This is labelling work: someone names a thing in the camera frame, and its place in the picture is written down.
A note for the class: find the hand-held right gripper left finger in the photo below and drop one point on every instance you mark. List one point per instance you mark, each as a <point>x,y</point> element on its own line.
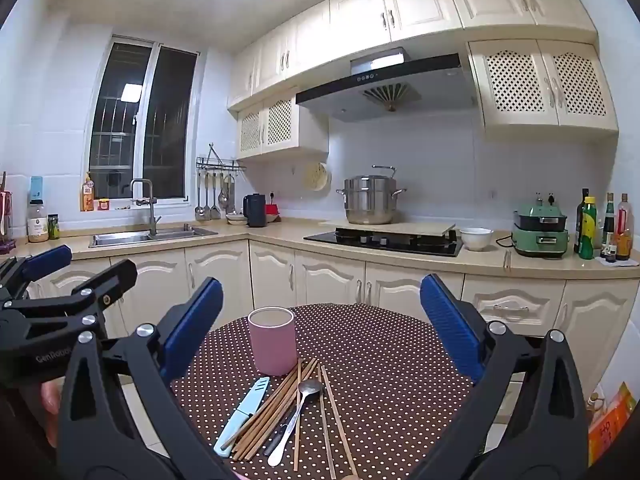
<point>195,325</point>

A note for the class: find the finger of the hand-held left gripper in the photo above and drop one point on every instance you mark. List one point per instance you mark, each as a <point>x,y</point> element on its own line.
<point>107,280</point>
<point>47,260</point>

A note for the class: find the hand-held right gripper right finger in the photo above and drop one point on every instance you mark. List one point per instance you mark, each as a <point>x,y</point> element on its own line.
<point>450,325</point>

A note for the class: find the pink cup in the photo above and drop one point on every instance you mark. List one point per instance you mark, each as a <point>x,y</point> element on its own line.
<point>272,350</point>

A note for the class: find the bunch of wooden chopsticks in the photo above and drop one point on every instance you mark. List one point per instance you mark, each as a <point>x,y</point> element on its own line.
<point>281,400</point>

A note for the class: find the metal spoon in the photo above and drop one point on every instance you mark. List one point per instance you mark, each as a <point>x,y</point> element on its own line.
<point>310,389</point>

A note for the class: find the person's left hand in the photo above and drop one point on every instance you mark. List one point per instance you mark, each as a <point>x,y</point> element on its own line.
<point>51,397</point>

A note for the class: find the small green jar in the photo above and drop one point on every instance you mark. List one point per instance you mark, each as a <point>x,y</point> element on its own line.
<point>54,227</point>

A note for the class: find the glass jar with black lid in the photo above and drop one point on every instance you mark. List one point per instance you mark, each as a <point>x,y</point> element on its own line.
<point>37,227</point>

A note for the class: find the purple tray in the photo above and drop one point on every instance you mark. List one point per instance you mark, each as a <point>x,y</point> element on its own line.
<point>6,247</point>

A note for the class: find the stainless steel sink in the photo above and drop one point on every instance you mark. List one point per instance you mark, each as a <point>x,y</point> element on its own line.
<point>125,238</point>

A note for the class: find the red utensil holder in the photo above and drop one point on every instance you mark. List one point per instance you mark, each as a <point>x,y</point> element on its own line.
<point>5,215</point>

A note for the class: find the orange dish soap bottle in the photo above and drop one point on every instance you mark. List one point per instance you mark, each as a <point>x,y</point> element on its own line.
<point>88,197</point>

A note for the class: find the steel kitchen faucet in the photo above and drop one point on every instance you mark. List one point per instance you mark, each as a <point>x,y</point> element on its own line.
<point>151,210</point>

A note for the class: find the white bowl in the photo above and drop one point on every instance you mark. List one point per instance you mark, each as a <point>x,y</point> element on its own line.
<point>476,240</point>

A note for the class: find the black gas cooktop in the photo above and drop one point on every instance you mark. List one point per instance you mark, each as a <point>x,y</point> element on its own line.
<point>400,246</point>

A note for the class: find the beige board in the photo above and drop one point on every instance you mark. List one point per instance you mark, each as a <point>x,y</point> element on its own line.
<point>425,228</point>

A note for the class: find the hanging steel skimmer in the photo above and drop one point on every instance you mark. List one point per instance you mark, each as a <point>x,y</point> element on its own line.
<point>207,212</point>

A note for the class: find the hanging steel ladle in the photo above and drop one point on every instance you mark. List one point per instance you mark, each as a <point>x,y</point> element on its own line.
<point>199,211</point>

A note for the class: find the stack of white bowls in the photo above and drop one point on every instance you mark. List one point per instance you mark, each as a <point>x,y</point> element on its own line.
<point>235,218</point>

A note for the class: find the hanging steel spatula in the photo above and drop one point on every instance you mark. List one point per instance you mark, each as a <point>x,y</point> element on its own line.
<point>215,211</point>

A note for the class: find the green electric cooker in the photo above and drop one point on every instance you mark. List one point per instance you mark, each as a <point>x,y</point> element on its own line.
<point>540,240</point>

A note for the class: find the black electric kettle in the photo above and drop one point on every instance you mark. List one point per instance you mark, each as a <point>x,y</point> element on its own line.
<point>255,212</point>

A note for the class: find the hanging steel spoon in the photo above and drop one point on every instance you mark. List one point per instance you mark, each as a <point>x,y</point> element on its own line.
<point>223,200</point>

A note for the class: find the shallow white dish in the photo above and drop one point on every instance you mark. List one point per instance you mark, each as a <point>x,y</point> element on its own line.
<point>274,218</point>

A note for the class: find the cream lower cabinets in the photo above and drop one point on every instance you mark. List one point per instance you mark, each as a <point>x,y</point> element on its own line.
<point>325,280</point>

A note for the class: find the steel steamer pot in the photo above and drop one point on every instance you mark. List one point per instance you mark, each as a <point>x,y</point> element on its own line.
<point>370,202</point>

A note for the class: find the green bottle with yellow cap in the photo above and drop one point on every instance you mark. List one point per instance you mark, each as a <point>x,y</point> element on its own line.
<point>589,235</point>

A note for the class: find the dark oil bottle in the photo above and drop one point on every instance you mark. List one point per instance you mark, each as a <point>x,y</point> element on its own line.
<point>580,220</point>

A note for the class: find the kitchen window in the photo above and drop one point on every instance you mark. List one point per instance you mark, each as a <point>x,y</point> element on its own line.
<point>170,125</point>

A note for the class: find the dark sauce bottle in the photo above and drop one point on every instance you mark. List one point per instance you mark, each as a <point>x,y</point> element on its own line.
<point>608,225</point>

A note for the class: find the orange bag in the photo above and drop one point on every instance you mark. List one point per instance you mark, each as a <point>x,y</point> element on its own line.
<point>612,425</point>

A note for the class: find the clear bottle with red label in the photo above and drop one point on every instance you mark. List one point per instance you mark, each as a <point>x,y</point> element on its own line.
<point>623,235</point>

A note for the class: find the small lattice door cabinet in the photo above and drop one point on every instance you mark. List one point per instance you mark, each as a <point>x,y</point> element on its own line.
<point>280,125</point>

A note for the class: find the range hood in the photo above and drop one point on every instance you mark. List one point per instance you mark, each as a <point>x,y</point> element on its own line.
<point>400,95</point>

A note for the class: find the large lattice door cabinet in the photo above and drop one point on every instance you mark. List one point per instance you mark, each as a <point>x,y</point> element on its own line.
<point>545,85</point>

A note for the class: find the wall utensil rack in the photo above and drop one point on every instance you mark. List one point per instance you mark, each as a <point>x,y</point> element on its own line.
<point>215,164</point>

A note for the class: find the cream upper wall cabinets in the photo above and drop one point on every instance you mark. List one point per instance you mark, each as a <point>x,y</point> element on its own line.
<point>425,0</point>

